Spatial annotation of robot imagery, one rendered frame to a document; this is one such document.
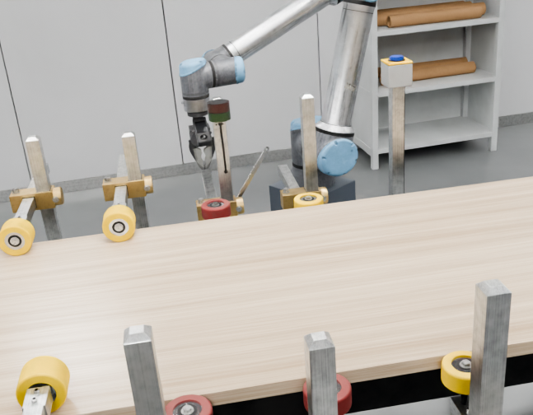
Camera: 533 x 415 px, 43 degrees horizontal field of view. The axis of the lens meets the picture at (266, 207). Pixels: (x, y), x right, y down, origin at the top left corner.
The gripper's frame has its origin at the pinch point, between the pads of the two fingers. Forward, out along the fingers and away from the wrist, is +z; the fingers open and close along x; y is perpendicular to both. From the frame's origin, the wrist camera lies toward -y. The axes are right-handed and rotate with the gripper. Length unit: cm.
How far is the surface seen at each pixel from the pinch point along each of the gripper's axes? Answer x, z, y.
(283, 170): -24.0, -3.0, -20.0
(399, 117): -54, -23, -44
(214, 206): 2, -8, -53
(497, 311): -27, -29, -152
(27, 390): 40, -13, -129
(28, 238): 48, -12, -65
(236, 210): -5.1, -1.5, -43.2
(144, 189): 19.9, -11.4, -42.6
